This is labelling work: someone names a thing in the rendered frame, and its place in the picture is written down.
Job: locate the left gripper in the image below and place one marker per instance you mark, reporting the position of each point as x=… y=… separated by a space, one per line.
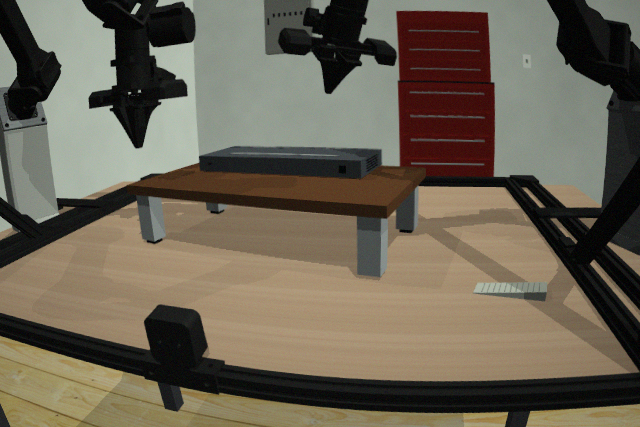
x=133 y=71

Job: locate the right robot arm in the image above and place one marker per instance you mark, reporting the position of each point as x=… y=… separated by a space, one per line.
x=584 y=43

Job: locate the brown wooden stand with grey legs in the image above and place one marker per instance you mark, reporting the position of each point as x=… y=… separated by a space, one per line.
x=376 y=195

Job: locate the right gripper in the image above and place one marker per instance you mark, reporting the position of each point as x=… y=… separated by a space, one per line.
x=343 y=27

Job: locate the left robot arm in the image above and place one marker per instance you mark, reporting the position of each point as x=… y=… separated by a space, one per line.
x=38 y=70

